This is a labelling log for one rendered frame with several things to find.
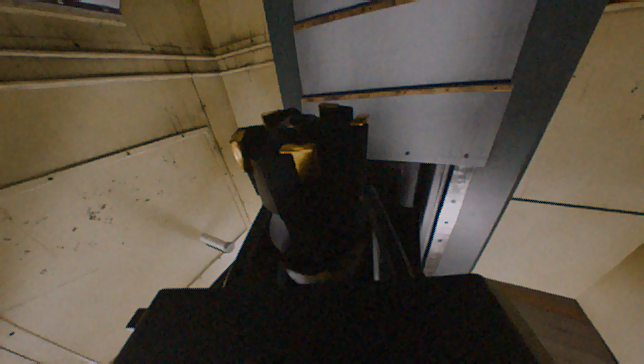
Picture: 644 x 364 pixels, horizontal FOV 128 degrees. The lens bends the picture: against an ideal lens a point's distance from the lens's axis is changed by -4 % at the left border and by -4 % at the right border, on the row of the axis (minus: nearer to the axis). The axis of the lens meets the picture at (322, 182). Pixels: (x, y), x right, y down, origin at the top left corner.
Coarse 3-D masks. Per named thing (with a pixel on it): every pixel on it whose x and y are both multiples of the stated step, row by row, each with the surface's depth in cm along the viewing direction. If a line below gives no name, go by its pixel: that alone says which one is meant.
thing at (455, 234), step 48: (288, 0) 43; (576, 0) 27; (288, 48) 49; (528, 48) 32; (576, 48) 29; (288, 96) 57; (528, 96) 35; (528, 144) 39; (384, 192) 62; (432, 192) 53; (480, 192) 48; (432, 240) 58; (480, 240) 55
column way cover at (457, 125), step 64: (320, 0) 38; (384, 0) 34; (448, 0) 30; (512, 0) 27; (320, 64) 45; (384, 64) 39; (448, 64) 35; (512, 64) 31; (384, 128) 45; (448, 128) 40
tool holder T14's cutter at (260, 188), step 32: (256, 128) 6; (288, 128) 6; (320, 128) 6; (352, 128) 5; (256, 160) 5; (288, 160) 4; (320, 160) 5; (352, 160) 5; (256, 192) 7; (288, 192) 5; (320, 192) 5; (352, 192) 6
